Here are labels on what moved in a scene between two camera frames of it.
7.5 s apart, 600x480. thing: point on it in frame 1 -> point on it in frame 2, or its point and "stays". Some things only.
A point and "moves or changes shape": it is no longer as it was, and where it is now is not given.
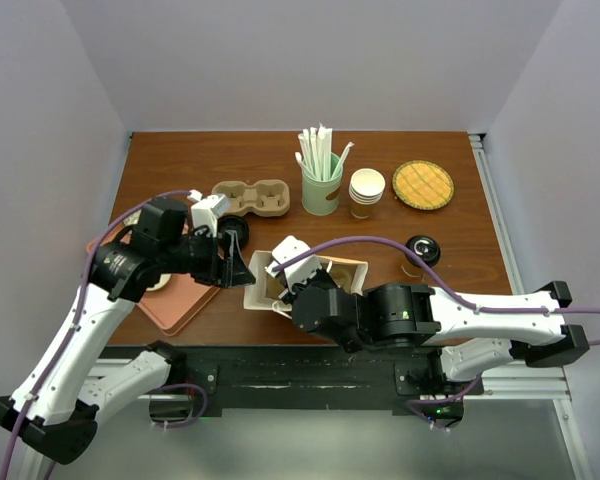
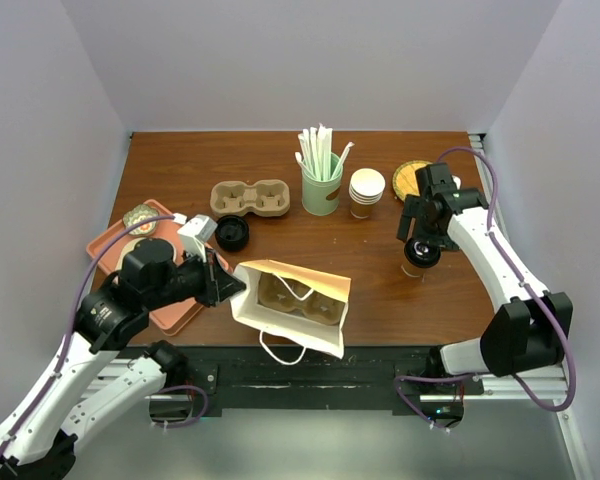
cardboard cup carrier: (267, 198) stays
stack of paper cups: (366, 189) stays
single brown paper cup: (412, 271) stays
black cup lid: (426, 246) stays
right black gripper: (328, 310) -> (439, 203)
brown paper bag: (261, 291) moves or changes shape
